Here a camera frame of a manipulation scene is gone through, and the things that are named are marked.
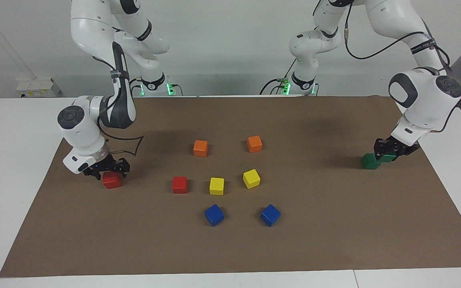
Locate red wooden cube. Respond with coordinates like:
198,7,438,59
102,172,123,189
172,176,188,194

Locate orange wooden cube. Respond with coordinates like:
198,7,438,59
193,140,208,158
247,136,263,153

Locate brown table mat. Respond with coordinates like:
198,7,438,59
0,96,461,278

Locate yellow wooden cube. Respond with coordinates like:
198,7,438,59
209,177,225,196
243,169,261,189

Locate blue wooden cube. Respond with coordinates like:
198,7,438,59
260,204,282,227
204,204,225,227

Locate white power strip box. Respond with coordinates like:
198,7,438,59
16,78,61,98

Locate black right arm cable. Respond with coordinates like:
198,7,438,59
92,56,145,156

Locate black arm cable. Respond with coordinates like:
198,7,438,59
313,0,461,132
92,56,145,156

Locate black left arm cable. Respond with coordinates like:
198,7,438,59
313,0,461,132

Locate black left base cables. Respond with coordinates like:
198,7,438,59
260,59,297,95

